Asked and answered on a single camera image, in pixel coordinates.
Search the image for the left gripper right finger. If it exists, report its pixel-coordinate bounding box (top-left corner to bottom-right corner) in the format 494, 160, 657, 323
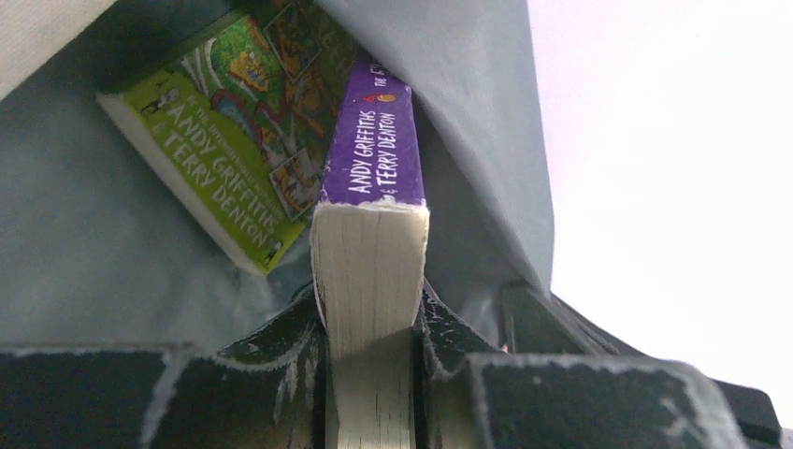
415, 286, 782, 448

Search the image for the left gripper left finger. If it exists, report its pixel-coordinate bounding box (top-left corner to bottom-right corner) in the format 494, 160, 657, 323
1, 287, 324, 448

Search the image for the green book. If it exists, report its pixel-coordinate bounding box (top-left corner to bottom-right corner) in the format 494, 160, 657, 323
97, 1, 357, 275

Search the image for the purple book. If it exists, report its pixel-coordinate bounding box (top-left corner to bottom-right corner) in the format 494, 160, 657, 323
310, 55, 430, 448

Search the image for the beige canvas backpack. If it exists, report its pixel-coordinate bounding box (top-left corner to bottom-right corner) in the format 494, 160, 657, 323
1, 1, 554, 349

